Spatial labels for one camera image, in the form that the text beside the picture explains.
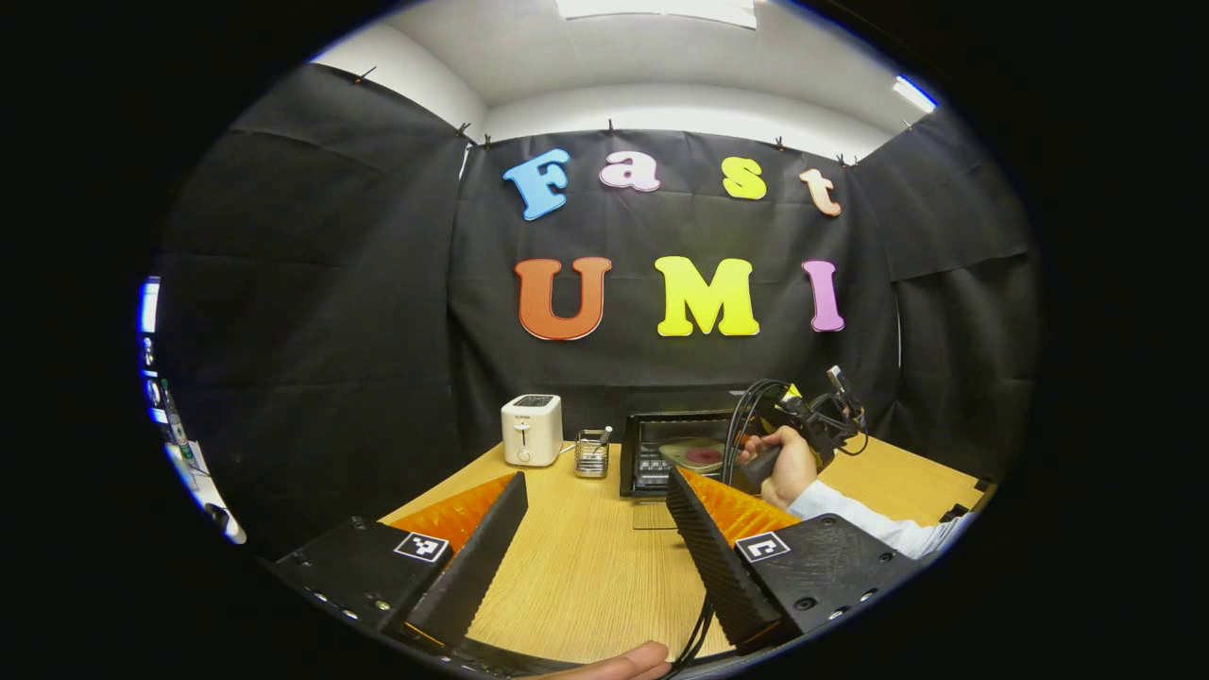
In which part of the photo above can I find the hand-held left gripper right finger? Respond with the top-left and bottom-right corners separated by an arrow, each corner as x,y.
665,466 -> 922,655

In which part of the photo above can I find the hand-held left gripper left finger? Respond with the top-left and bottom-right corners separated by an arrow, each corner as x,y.
267,471 -> 530,651

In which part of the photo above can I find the cream food tray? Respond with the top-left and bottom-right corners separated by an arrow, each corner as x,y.
658,437 -> 730,475

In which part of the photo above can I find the black electric oven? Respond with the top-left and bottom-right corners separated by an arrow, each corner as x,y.
619,387 -> 804,532

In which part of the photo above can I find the white toaster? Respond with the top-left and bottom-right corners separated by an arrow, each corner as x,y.
501,394 -> 564,468

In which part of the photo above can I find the black backdrop cloth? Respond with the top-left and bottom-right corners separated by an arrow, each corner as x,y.
151,61 -> 1040,558

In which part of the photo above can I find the small ceiling light panel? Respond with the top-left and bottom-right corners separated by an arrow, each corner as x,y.
892,76 -> 938,114

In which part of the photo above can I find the large ceiling light panel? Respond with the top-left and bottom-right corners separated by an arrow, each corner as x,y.
555,0 -> 758,29

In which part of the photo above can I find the black cable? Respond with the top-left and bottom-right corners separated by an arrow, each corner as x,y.
722,378 -> 790,487
661,593 -> 717,680

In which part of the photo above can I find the wire mesh holder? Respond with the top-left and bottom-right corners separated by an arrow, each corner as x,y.
574,427 -> 611,479

